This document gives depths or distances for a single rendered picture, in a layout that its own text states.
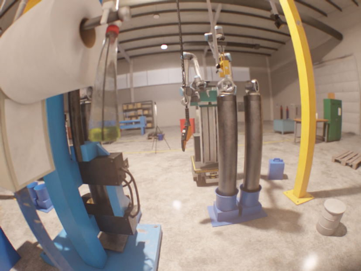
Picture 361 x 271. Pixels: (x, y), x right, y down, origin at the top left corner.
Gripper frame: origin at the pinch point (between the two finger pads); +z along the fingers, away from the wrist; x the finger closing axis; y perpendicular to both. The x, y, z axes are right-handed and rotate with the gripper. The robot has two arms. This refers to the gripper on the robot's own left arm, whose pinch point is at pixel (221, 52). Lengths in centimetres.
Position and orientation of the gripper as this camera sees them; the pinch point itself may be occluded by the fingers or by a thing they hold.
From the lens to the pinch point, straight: 178.1
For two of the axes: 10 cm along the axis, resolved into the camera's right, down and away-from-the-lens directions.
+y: -1.0, -1.5, 9.8
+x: -9.9, 0.8, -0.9
